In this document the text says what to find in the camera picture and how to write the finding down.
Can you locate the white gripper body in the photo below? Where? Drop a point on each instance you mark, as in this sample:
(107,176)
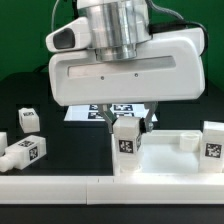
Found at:
(167,68)

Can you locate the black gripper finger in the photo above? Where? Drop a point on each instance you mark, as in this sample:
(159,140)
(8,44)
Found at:
(106,113)
(146,124)

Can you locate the white square table top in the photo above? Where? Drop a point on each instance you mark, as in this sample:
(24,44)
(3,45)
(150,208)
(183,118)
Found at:
(166,152)

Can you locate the white marker sheet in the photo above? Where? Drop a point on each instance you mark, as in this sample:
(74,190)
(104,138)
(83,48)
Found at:
(90,112)

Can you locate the white front fence bar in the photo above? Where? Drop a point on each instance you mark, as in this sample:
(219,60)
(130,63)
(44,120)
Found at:
(143,189)

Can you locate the white part at left edge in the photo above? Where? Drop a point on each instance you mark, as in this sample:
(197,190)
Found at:
(3,142)

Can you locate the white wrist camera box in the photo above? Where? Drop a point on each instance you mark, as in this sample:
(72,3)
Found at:
(71,37)

